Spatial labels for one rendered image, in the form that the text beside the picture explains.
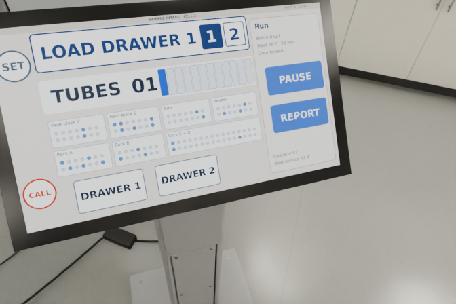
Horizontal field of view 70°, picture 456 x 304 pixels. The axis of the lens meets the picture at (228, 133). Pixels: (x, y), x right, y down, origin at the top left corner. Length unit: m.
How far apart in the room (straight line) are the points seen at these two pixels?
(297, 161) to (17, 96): 0.41
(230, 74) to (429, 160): 1.87
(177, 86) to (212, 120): 0.07
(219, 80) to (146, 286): 1.11
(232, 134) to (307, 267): 1.14
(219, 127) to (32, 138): 0.25
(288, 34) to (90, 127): 0.33
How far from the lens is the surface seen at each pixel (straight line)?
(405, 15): 2.50
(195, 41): 0.50
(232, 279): 1.46
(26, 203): 0.52
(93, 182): 0.49
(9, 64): 0.51
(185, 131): 0.49
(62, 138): 0.49
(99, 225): 0.51
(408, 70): 2.69
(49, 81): 0.50
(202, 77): 0.49
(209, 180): 0.50
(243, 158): 0.51
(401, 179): 2.07
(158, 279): 1.48
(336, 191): 1.85
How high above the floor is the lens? 1.38
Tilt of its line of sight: 43 degrees down
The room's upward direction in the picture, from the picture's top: 4 degrees clockwise
